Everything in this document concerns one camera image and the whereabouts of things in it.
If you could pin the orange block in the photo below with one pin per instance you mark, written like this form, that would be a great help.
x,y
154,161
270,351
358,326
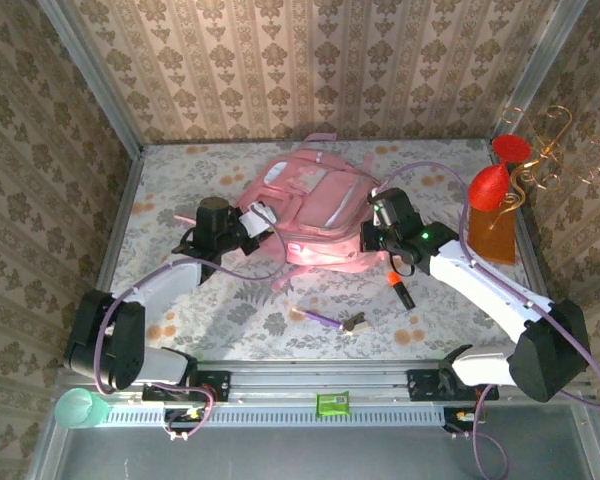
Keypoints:
x,y
495,240

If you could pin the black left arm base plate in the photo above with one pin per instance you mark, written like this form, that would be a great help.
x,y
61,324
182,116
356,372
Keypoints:
x,y
215,385

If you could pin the red mesh wine glass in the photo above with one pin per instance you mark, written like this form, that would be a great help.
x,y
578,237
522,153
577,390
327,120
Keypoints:
x,y
490,190

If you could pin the aluminium frame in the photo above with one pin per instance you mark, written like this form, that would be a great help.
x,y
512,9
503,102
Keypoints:
x,y
305,375

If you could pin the green plastic cup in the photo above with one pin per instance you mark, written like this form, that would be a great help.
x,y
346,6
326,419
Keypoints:
x,y
77,409

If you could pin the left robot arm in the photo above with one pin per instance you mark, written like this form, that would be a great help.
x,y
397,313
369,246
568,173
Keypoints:
x,y
110,345

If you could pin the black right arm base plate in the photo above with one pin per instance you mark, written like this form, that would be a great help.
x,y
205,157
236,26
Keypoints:
x,y
422,385

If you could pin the black orange highlighter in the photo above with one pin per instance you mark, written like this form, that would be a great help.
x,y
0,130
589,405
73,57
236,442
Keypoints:
x,y
404,295

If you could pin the purple pen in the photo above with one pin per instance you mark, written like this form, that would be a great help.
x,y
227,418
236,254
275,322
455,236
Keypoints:
x,y
320,317

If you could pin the pink school backpack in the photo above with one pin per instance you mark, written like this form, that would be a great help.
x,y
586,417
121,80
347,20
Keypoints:
x,y
315,200

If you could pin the green wipes packet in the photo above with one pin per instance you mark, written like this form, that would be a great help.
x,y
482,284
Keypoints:
x,y
332,404

